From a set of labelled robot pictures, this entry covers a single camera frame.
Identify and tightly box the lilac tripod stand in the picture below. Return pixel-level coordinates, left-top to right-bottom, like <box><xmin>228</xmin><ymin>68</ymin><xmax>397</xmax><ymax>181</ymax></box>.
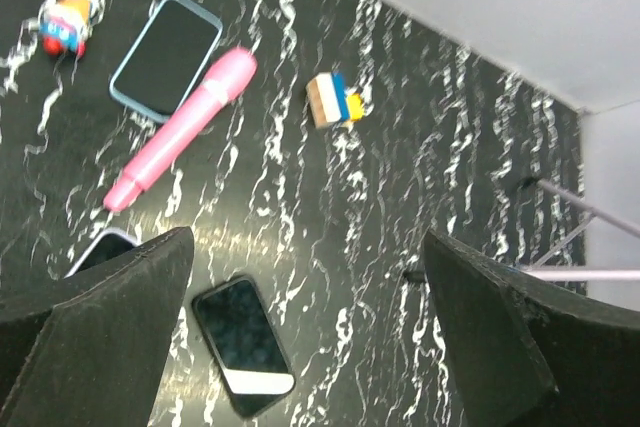
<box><xmin>516</xmin><ymin>176</ymin><xmax>639</xmax><ymax>282</ymax></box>

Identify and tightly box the phone in blue case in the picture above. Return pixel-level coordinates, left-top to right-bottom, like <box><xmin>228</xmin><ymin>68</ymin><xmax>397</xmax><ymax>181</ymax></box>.
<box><xmin>109</xmin><ymin>0</ymin><xmax>223</xmax><ymax>123</ymax></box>

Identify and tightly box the lilac phone case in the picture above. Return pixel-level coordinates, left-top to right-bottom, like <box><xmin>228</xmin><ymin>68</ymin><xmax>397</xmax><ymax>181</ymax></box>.
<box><xmin>65</xmin><ymin>227</ymin><xmax>139</xmax><ymax>278</ymax></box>

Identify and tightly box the coloured building block stack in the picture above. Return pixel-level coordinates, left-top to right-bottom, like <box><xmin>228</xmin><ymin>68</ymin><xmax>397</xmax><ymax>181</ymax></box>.
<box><xmin>306</xmin><ymin>72</ymin><xmax>365</xmax><ymax>129</ymax></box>

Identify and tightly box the small toy figurine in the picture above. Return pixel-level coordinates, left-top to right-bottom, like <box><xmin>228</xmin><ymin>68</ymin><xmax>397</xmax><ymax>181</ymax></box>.
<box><xmin>38</xmin><ymin>0</ymin><xmax>100</xmax><ymax>58</ymax></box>

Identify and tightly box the black phone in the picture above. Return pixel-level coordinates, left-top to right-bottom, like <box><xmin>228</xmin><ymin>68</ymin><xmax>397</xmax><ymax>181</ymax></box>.
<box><xmin>191</xmin><ymin>275</ymin><xmax>296</xmax><ymax>419</ymax></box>

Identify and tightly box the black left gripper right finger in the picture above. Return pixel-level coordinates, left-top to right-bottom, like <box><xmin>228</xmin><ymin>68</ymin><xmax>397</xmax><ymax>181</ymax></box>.
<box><xmin>423</xmin><ymin>230</ymin><xmax>639</xmax><ymax>426</ymax></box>

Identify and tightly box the pink marker pen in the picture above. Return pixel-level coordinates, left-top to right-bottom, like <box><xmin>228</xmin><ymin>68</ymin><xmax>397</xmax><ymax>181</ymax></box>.
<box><xmin>103</xmin><ymin>47</ymin><xmax>257</xmax><ymax>213</ymax></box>

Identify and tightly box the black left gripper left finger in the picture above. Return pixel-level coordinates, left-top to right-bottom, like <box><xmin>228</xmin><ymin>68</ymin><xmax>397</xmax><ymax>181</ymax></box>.
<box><xmin>1</xmin><ymin>227</ymin><xmax>194</xmax><ymax>426</ymax></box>

